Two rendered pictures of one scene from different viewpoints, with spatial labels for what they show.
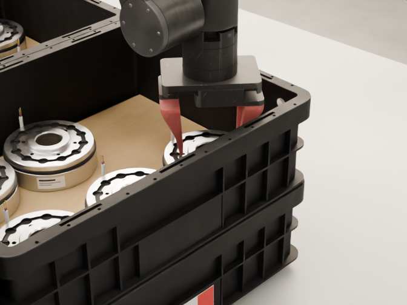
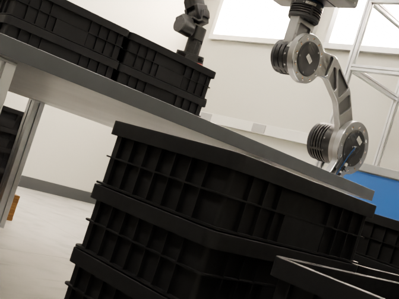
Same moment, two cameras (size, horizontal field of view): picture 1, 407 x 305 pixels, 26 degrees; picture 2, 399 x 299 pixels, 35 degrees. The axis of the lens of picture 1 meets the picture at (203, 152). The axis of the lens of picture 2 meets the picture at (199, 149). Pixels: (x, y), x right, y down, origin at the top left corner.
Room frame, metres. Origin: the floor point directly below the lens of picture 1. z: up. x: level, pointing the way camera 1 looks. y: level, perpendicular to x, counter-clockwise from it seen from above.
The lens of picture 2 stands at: (-1.44, -0.33, 0.55)
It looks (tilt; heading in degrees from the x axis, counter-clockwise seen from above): 2 degrees up; 5
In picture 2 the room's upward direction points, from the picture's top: 18 degrees clockwise
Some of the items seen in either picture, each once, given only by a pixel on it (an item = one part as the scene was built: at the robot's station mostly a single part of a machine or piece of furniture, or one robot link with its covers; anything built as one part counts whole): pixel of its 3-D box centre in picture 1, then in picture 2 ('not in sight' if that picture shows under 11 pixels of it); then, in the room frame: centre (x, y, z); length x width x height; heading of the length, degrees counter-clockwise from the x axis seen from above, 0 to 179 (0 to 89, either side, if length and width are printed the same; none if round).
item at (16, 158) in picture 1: (49, 144); not in sight; (0.84, 0.17, 0.86); 0.10 x 0.10 x 0.01
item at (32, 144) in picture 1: (48, 140); not in sight; (0.84, 0.17, 0.86); 0.05 x 0.05 x 0.01
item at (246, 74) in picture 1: (209, 54); (192, 50); (0.82, -0.01, 0.98); 0.10 x 0.07 x 0.07; 94
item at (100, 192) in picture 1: (135, 196); not in sight; (0.74, 0.07, 0.86); 0.10 x 0.10 x 0.01
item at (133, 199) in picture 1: (85, 120); (152, 54); (0.79, 0.12, 0.92); 0.40 x 0.30 x 0.02; 135
